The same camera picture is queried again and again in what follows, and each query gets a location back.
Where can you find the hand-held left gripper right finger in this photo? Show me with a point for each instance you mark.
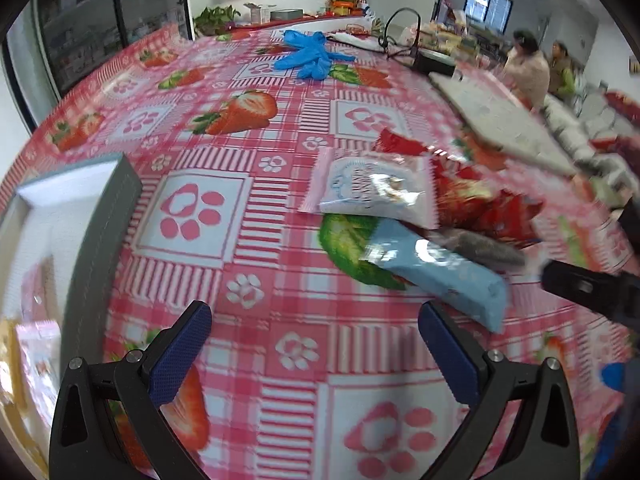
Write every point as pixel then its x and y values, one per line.
pixel 445 355

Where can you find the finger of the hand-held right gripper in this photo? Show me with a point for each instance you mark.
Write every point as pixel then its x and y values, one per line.
pixel 585 287

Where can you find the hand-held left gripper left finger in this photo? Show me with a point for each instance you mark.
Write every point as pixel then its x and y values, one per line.
pixel 182 355

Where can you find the light blue snack packet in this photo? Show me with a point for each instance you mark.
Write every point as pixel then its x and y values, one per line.
pixel 445 275

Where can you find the clear packet of dark snack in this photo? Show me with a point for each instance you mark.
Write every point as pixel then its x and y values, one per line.
pixel 485 250

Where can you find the red snack packet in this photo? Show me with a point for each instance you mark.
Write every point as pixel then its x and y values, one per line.
pixel 475 200

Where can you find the pink snack packet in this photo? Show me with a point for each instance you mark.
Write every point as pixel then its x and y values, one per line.
pixel 40 360

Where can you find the grey storage box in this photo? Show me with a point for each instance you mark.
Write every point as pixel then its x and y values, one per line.
pixel 100 220

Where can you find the yellow snack packet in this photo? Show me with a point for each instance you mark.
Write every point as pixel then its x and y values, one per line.
pixel 7 360

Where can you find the white snack packet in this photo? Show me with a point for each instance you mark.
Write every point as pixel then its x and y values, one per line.
pixel 370 187

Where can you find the strawberry print tablecloth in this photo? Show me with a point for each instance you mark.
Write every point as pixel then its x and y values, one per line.
pixel 280 270

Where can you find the white foam board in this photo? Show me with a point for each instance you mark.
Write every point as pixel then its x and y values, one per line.
pixel 500 115

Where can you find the group of food containers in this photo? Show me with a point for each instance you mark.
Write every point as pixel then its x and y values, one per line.
pixel 440 35

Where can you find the dark framed window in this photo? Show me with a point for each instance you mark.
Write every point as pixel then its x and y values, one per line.
pixel 487 5

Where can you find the blue disposable gloves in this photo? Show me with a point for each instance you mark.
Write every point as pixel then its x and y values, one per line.
pixel 310 55

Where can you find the green potted plant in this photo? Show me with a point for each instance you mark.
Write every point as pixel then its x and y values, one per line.
pixel 217 19

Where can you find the glass door cabinet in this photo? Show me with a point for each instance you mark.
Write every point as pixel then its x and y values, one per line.
pixel 115 15

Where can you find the pink potted flowers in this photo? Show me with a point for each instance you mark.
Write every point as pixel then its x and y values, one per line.
pixel 346 1

